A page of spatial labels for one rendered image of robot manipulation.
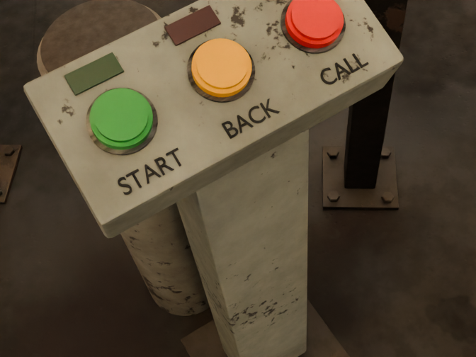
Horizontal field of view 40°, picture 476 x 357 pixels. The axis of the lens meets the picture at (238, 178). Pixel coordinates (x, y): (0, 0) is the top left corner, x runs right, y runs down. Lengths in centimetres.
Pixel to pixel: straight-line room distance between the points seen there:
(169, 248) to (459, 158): 55
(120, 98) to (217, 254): 19
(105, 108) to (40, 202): 75
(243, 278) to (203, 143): 23
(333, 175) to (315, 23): 66
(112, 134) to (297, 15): 15
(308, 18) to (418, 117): 75
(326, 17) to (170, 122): 13
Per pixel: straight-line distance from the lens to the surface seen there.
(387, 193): 108
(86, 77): 45
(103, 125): 42
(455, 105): 122
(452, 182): 113
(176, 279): 89
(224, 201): 50
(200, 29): 46
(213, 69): 44
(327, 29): 46
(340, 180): 110
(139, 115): 43
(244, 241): 57
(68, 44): 61
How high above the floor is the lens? 93
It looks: 57 degrees down
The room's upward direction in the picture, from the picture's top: 9 degrees counter-clockwise
